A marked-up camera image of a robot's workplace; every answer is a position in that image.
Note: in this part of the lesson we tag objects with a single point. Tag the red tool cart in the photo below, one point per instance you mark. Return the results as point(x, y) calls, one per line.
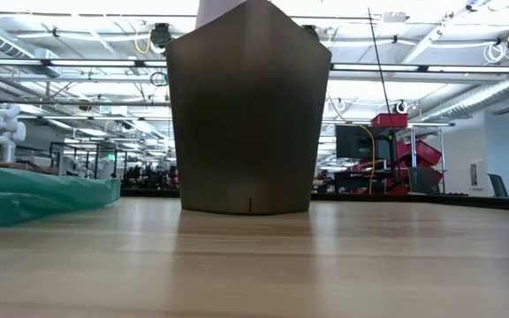
point(413, 146)

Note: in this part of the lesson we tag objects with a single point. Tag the red tilted storage bins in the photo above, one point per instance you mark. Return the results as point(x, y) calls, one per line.
point(429, 152)

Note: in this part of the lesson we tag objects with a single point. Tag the red bin on shelf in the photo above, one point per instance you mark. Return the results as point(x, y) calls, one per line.
point(389, 120)

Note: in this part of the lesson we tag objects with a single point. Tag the teal plastic trash bag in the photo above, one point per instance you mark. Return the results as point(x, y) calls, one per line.
point(38, 194)

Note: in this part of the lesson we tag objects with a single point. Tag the grey chair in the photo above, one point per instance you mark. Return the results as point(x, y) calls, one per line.
point(497, 185)

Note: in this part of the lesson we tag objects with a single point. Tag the black monitor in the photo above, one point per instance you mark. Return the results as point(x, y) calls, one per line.
point(360, 142)

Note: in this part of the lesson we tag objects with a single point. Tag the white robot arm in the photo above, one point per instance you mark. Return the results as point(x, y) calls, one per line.
point(5, 132)

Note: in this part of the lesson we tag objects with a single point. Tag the brown trash bin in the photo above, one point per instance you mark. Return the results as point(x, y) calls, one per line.
point(245, 132)

